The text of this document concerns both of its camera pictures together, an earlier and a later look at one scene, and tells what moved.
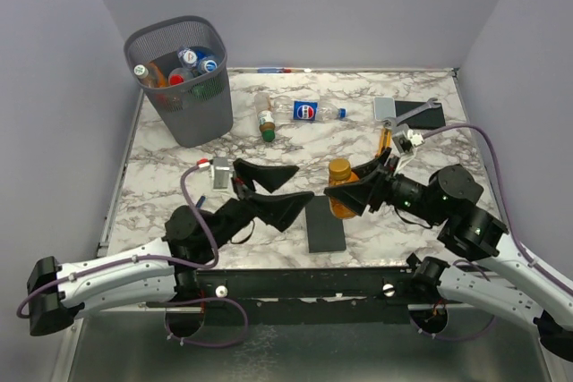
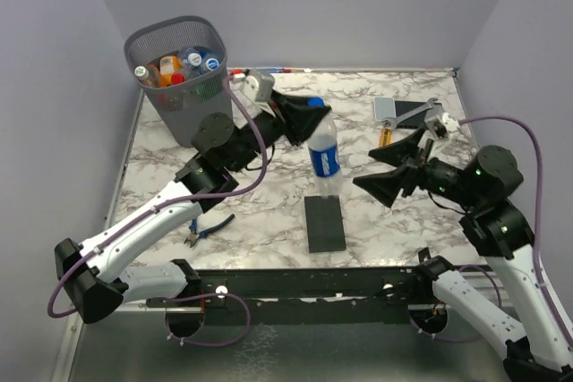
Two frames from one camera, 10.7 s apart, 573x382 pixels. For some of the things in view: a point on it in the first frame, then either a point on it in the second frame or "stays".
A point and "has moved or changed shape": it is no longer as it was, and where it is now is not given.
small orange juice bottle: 340,173 -> 169,65
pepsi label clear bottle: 307,111 has moved or changed shape
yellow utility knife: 384,140 stays
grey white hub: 384,107 stays
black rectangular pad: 326,232 stays
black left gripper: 279,210 -> 300,126
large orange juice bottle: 150,75 stays
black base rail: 308,297 stays
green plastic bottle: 207,89 stays
